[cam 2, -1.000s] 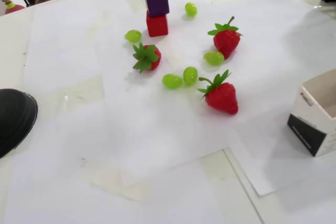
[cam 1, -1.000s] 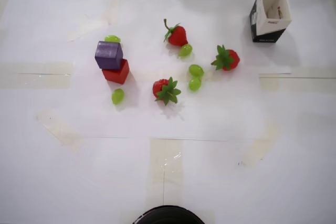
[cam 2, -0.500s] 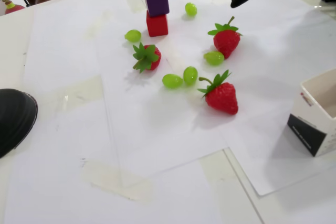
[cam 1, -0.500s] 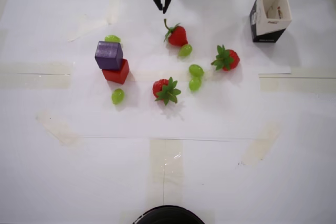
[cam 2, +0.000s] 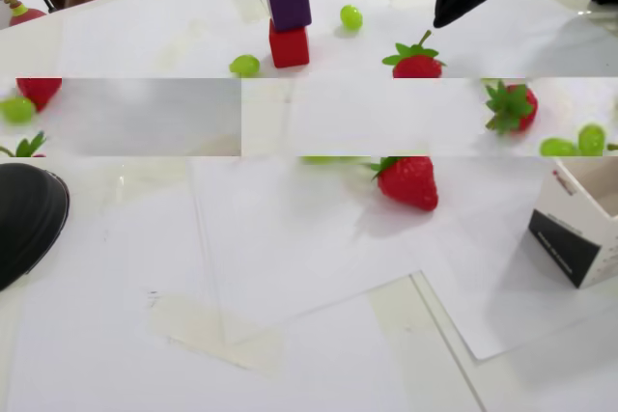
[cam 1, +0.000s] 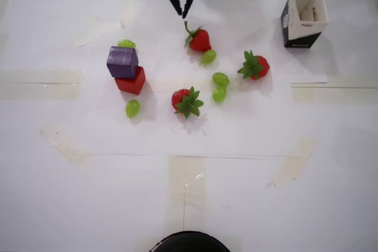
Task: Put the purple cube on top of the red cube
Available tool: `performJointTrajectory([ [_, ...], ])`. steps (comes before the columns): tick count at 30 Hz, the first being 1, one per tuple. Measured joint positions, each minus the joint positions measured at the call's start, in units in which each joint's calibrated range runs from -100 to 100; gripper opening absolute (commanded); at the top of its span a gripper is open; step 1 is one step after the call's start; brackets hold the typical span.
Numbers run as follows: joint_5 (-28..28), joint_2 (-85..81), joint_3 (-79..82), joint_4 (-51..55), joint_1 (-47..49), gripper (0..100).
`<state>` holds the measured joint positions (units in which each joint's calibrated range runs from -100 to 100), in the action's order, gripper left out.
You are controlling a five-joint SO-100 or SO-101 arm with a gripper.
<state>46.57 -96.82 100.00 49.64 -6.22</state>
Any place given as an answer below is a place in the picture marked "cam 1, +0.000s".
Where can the purple wooden cube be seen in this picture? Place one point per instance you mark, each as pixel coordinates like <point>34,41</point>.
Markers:
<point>122,60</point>

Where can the red wooden cube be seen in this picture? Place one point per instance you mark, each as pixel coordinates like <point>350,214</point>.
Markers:
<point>133,85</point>

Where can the long-stemmed red toy strawberry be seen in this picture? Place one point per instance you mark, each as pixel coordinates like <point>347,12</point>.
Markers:
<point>200,40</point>

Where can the green toy grape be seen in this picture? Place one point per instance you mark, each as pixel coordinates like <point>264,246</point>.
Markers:
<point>126,43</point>
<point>132,109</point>
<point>208,56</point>
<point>220,78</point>
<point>219,94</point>

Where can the large red toy strawberry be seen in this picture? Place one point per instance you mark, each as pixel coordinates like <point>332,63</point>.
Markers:
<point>257,67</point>

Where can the small red toy strawberry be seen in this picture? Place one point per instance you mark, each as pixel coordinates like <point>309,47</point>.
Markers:
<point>184,101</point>

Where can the white and black carton box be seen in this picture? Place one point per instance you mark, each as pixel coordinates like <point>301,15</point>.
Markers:
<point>298,36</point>

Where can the black round camera stand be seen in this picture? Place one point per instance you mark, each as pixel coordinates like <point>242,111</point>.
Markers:
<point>189,241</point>

